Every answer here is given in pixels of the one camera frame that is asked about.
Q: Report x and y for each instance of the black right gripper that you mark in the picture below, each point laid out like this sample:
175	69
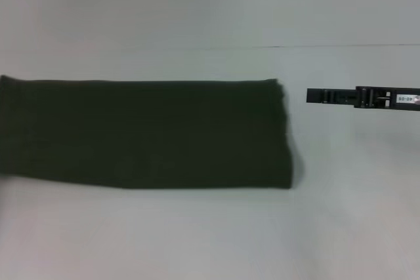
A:
390	98

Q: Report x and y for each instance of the dark green FREE! t-shirt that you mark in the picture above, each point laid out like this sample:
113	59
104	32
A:
144	132

